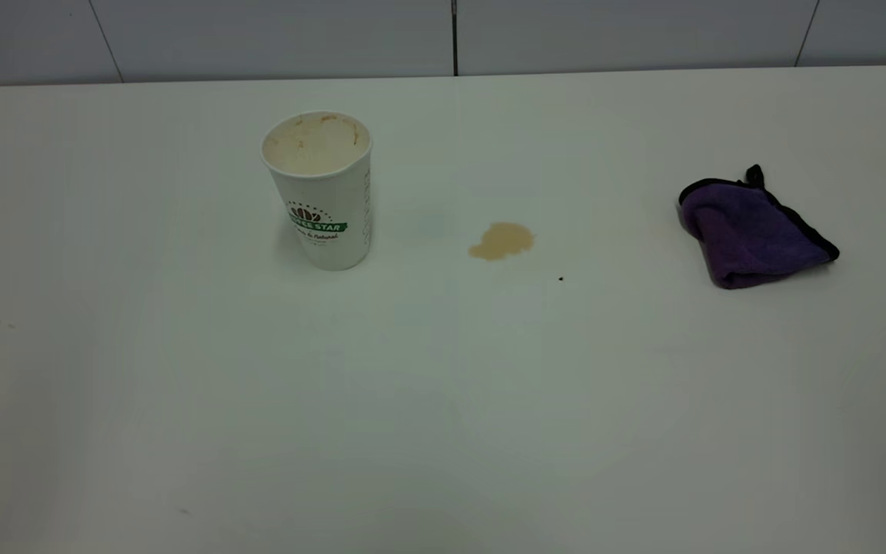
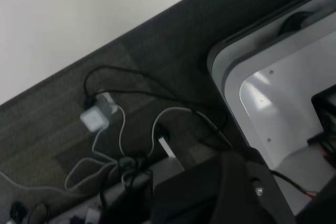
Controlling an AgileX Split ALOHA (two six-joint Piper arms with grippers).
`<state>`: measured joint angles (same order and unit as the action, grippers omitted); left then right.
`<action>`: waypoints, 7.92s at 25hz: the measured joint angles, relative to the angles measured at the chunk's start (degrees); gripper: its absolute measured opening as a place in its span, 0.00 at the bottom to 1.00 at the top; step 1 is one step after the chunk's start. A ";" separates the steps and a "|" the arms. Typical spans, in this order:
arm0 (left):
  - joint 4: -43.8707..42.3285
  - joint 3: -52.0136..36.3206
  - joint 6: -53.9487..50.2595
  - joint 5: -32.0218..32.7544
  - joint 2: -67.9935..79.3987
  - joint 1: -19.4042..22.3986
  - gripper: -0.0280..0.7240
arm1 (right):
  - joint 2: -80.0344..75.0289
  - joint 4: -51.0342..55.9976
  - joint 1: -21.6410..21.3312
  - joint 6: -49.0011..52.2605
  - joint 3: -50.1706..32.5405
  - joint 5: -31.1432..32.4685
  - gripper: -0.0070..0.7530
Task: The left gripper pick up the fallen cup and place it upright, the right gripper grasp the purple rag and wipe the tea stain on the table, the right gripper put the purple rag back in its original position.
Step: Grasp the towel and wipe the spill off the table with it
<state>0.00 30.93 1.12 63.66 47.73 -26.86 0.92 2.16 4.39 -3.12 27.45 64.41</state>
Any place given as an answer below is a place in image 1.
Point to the white paper coffee cup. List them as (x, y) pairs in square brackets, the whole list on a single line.
[(324, 200)]

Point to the purple microfiber cloth black edge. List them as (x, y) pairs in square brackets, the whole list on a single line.
[(751, 235)]

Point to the brown coffee spill puddle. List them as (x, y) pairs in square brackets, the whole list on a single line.
[(501, 241)]

